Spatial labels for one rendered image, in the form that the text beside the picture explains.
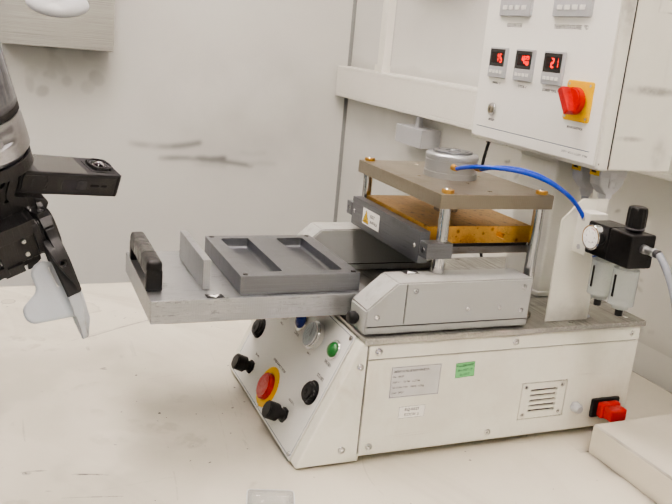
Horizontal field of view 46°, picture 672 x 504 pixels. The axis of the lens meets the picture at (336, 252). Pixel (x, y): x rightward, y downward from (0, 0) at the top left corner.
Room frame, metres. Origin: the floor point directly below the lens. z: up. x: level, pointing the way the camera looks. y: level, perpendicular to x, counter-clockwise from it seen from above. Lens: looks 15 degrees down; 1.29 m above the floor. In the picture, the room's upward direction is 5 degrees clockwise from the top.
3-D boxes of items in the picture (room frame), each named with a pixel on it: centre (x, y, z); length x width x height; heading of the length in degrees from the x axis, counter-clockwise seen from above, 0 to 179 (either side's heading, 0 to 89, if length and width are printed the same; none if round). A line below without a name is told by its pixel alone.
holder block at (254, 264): (1.07, 0.08, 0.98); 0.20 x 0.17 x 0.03; 23
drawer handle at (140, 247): (0.99, 0.25, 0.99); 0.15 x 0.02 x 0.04; 23
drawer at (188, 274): (1.05, 0.12, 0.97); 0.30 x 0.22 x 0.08; 113
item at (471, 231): (1.16, -0.16, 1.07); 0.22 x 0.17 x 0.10; 23
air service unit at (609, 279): (1.02, -0.37, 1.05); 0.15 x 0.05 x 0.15; 23
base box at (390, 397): (1.15, -0.16, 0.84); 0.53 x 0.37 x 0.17; 113
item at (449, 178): (1.16, -0.20, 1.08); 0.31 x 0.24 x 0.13; 23
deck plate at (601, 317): (1.18, -0.19, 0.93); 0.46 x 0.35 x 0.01; 113
